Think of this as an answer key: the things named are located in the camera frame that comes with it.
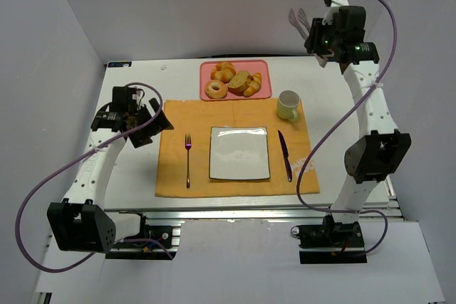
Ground metal serving tongs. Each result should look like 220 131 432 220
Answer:
288 7 331 68

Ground sliced loaf bread piece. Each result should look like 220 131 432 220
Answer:
227 70 252 94

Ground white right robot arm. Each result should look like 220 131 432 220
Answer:
304 0 411 245

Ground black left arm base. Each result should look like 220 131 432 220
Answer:
106 214 180 261

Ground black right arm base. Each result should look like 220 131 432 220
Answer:
290 222 368 265

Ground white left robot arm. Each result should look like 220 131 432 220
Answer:
47 83 173 253

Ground striped croissant bread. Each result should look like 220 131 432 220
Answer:
243 73 262 98

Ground round striped bread roll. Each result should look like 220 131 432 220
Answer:
210 61 237 83

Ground purple metal fork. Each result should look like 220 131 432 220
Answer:
185 134 192 189

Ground pink plastic tray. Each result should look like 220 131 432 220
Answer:
199 59 272 101

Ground left blue corner label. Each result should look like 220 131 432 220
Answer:
107 61 132 68

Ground orange cloth placemat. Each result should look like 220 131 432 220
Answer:
155 98 320 198

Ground sugared donut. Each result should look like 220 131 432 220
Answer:
204 80 228 100

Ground light green mug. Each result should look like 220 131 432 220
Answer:
276 90 300 122

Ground white square plate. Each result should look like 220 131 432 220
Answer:
209 127 271 181

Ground purple table knife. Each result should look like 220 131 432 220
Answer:
278 130 293 182

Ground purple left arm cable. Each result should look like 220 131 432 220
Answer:
14 82 175 273

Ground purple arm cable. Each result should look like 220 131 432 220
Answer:
14 82 175 273
296 0 398 258

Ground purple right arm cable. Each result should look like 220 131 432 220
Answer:
296 0 398 258

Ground aluminium table frame rail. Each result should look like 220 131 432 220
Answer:
101 175 405 223

